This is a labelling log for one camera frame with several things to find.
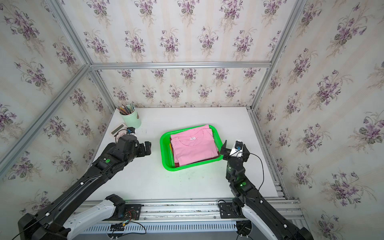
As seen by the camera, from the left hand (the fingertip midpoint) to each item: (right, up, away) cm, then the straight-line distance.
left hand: (146, 146), depth 77 cm
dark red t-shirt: (+15, -13, +10) cm, 22 cm away
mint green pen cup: (-18, +14, +26) cm, 34 cm away
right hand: (+48, +1, +1) cm, 48 cm away
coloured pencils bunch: (-21, +21, +24) cm, 38 cm away
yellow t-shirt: (+11, -4, +16) cm, 20 cm away
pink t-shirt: (+26, -2, +15) cm, 30 cm away
